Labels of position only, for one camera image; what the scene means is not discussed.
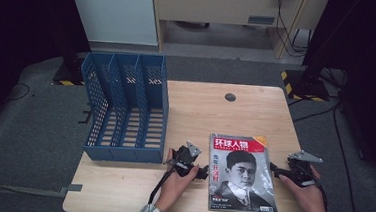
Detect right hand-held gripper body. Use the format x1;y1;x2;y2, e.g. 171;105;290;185
285;148;325;190

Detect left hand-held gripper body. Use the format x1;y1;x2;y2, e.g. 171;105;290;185
167;139;205;180

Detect magazine with portrait cover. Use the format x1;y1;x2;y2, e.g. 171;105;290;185
204;132;284;212

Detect blue plastic file rack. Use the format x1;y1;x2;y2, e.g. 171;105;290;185
74;48;174;167

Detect person's right hand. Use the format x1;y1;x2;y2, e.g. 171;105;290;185
276;164;337;212

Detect person's left hand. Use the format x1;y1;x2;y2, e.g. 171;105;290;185
154;147;201;212

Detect black stand with striped base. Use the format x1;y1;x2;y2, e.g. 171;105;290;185
279;0;363;106
51;26;92;88

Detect grey tape piece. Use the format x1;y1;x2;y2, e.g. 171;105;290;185
58;182;83;197

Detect dark curtain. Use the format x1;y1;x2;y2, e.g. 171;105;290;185
0;0;95;147
294;0;376;182

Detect light wooden desk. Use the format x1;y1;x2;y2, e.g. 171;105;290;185
146;0;330;63

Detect white cabinet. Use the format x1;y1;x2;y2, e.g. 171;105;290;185
62;0;162;48

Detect right hand-held gripper cable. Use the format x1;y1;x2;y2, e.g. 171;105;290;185
308;174;331;212

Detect long black floor cable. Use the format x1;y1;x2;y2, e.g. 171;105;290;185
280;92;376;212

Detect black hanging cables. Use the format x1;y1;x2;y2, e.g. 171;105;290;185
272;0;313;59

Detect thin black floor cable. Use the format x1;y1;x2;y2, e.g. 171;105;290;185
4;81;31;104

